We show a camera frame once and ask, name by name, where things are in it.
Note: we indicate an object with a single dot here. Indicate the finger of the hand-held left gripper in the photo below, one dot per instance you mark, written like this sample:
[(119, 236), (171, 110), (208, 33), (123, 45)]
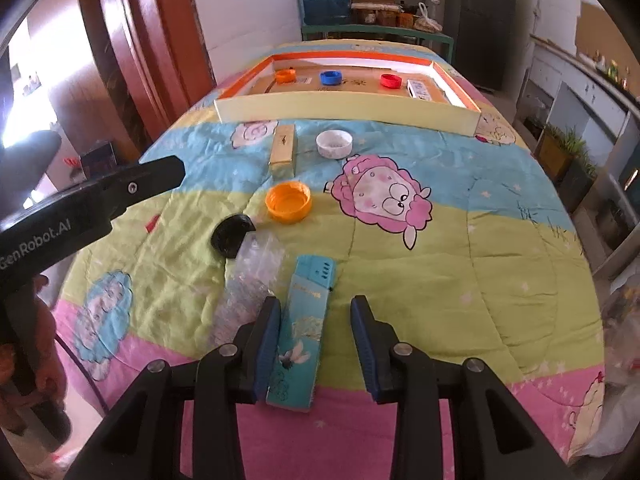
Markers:
[(145, 180)]

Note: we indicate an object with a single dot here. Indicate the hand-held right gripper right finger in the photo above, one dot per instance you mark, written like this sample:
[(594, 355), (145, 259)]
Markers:
[(361, 350)]

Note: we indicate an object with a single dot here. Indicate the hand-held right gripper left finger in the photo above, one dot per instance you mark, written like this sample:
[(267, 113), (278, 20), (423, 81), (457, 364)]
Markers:
[(269, 345)]

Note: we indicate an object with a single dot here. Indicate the teal rectangular box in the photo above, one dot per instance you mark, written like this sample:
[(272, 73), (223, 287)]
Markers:
[(300, 330)]

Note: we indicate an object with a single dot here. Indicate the clear plastic packet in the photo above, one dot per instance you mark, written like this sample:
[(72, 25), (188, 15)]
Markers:
[(250, 280)]

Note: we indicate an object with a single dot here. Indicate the black bottle cap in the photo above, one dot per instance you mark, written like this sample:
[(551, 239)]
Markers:
[(230, 235)]

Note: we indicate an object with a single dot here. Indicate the gold rectangular box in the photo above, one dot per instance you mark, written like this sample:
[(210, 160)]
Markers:
[(283, 147)]

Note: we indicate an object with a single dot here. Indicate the light orange bottle cap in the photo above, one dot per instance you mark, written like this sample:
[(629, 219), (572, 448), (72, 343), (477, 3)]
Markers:
[(288, 202)]

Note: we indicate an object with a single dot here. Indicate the dark orange bottle cap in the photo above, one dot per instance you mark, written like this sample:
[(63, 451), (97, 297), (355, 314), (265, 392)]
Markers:
[(286, 77)]

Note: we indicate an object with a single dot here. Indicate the white bottle cap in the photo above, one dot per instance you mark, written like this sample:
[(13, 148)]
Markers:
[(334, 146)]

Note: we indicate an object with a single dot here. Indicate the blue bottle cap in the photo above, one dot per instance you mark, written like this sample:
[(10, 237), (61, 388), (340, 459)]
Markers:
[(330, 78)]

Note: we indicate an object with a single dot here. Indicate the orange-edged shallow cardboard box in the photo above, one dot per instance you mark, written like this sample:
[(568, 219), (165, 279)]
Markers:
[(350, 112)]

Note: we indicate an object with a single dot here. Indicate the red bottle cap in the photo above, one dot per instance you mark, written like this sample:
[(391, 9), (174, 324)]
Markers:
[(390, 81)]

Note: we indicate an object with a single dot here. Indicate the white printed small box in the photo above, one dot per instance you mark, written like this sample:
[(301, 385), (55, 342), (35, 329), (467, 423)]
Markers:
[(422, 90)]

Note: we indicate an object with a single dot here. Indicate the person's left hand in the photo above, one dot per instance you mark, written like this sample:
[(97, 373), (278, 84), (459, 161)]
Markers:
[(50, 360)]

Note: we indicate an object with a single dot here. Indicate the small black device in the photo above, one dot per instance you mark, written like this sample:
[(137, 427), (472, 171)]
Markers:
[(97, 160)]

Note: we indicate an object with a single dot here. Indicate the printed cartoon sheep blanket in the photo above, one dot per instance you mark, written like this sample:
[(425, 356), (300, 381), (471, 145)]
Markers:
[(450, 260)]

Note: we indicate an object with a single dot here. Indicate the flattened brown carton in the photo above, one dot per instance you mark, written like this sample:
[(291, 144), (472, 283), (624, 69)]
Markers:
[(360, 91)]

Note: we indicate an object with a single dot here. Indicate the white plastic bag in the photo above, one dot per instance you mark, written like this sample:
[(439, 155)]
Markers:
[(617, 360)]

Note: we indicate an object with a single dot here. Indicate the green metal table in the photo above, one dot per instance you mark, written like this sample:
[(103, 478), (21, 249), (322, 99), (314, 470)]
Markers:
[(375, 33)]

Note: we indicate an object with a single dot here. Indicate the brown planter with plant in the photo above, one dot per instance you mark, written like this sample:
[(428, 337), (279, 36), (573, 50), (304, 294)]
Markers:
[(552, 155)]

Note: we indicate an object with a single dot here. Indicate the dark planter with plant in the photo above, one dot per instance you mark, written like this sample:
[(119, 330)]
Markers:
[(580, 185)]

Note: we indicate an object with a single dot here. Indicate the black cooking pot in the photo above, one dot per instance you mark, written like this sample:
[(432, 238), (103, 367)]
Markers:
[(612, 222)]

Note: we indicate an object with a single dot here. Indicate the jars of orange preserves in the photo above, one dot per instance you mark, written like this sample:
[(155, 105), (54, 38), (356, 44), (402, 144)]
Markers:
[(385, 16)]

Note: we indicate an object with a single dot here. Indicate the plastic bag of food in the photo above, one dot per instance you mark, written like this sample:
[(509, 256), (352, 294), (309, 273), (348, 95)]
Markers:
[(427, 24)]

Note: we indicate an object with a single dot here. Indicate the white kitchen counter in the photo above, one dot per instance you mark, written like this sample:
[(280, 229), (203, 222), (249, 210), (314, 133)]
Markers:
[(550, 72)]

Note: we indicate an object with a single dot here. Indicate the dark refrigerator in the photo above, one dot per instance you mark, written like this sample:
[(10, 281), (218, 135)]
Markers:
[(485, 20)]

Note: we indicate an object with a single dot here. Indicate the brown cardboard wall sheet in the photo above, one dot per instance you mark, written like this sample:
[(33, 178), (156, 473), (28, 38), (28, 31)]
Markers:
[(597, 30)]

